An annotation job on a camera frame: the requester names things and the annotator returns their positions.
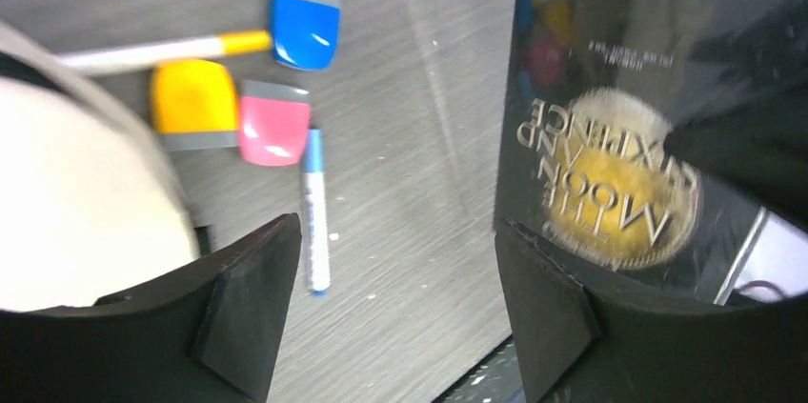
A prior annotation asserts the beige canvas backpack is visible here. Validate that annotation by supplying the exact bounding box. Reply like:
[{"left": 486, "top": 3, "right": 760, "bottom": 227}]
[{"left": 1, "top": 25, "right": 200, "bottom": 312}]

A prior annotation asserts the blue capped white marker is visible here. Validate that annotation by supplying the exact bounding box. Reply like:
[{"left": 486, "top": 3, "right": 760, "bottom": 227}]
[{"left": 302, "top": 128, "right": 331, "bottom": 296}]

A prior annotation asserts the pink eraser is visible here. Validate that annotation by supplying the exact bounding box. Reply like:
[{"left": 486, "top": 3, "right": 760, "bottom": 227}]
[{"left": 238, "top": 80, "right": 312, "bottom": 167}]

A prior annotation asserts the blue small eraser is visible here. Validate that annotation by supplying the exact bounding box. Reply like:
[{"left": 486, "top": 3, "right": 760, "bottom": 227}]
[{"left": 270, "top": 0, "right": 341, "bottom": 71}]

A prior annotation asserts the yellow capped white marker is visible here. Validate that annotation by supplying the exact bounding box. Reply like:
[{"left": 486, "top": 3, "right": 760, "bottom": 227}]
[{"left": 56, "top": 30, "right": 273, "bottom": 76}]

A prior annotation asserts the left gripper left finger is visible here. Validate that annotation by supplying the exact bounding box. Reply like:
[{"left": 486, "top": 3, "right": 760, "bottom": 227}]
[{"left": 1, "top": 213, "right": 301, "bottom": 402}]

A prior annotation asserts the yellow orange eraser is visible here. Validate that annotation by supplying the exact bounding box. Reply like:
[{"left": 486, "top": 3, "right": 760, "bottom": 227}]
[{"left": 151, "top": 59, "right": 239, "bottom": 151}]

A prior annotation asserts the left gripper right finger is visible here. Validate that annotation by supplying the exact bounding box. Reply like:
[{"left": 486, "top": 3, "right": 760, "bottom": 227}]
[{"left": 495, "top": 223, "right": 807, "bottom": 402}]

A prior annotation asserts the black hardcover book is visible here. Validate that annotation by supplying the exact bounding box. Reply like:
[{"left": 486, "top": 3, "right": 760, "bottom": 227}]
[{"left": 495, "top": 0, "right": 807, "bottom": 304}]

